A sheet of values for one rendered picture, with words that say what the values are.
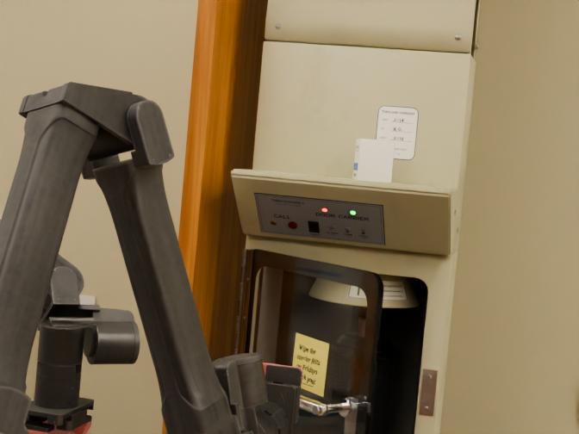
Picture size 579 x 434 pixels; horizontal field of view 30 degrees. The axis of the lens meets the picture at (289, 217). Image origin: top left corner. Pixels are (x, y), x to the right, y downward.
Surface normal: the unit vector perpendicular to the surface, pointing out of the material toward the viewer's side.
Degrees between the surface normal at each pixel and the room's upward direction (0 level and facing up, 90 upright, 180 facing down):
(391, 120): 90
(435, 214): 135
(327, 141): 90
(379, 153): 90
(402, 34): 90
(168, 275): 78
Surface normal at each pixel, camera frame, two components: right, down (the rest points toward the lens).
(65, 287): 0.43, -0.51
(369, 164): 0.06, 0.06
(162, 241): 0.73, -0.11
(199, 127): -0.23, 0.03
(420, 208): -0.23, 0.73
